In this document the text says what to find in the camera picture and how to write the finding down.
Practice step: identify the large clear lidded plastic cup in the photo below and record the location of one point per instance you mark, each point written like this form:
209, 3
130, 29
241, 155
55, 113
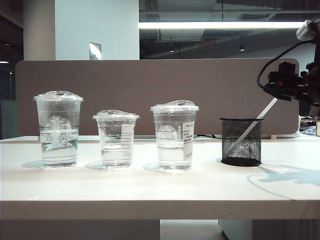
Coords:
59, 140

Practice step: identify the black ceiling spotlight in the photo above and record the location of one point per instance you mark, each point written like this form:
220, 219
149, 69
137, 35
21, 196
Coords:
242, 48

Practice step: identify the black mesh pen holder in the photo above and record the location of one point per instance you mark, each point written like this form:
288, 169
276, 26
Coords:
230, 140

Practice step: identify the white partition foot clamp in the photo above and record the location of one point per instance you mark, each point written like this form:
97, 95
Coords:
285, 135

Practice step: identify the small clear lidded plastic cup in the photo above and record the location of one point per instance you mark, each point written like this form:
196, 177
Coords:
116, 145

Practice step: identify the black computer monitor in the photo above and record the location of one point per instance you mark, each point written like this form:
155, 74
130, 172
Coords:
304, 110

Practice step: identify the brown desk partition panel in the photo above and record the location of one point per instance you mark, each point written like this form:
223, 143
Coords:
150, 82

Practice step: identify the white drinking straw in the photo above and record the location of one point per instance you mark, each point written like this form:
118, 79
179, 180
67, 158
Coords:
268, 107

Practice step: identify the medium clear cup white label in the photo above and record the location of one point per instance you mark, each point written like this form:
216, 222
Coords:
173, 150

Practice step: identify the silver wall plaque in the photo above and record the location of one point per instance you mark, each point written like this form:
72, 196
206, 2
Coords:
95, 51

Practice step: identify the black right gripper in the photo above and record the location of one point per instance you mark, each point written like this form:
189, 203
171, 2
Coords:
313, 85

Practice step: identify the brown box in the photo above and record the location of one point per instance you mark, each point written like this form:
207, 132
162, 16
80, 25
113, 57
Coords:
318, 128

